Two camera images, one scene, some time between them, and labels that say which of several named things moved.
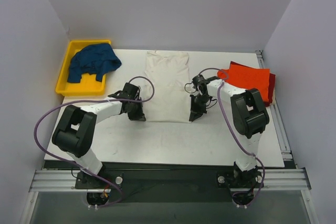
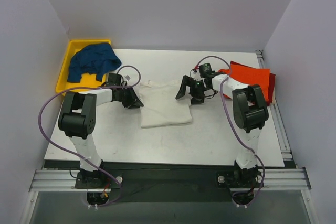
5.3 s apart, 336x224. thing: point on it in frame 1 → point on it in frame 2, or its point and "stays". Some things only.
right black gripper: [198, 106] → [193, 89]
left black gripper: [135, 111] → [127, 98]
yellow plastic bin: [88, 85] stays
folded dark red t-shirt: [272, 79] stays
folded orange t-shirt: [247, 77] stays
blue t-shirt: [95, 59] stays
